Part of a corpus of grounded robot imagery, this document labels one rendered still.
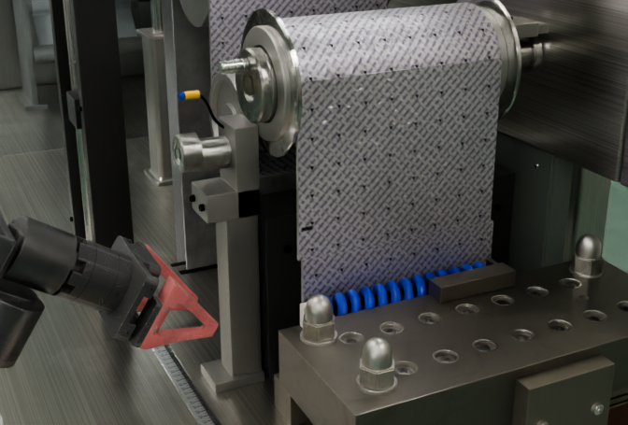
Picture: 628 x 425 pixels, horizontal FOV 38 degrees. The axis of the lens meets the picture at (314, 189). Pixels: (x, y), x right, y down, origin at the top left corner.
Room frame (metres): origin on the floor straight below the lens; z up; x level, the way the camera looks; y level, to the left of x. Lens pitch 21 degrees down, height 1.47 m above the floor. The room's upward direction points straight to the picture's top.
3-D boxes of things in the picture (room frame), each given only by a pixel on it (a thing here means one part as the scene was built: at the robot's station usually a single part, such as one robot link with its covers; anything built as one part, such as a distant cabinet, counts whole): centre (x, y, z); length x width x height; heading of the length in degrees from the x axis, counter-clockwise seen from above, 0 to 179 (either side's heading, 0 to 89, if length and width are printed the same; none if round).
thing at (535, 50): (1.02, -0.22, 1.25); 0.07 x 0.04 x 0.04; 116
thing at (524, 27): (1.02, -0.22, 1.28); 0.06 x 0.05 x 0.02; 116
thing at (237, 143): (0.91, 0.10, 1.05); 0.06 x 0.05 x 0.31; 116
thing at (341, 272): (0.89, -0.09, 1.03); 0.23 x 0.01 x 0.09; 116
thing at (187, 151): (0.89, 0.13, 1.18); 0.04 x 0.02 x 0.04; 26
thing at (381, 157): (0.89, -0.09, 1.17); 0.23 x 0.01 x 0.18; 116
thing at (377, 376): (0.69, -0.05, 1.05); 0.04 x 0.04 x 0.04
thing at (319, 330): (0.77, 0.00, 1.05); 0.04 x 0.04 x 0.04
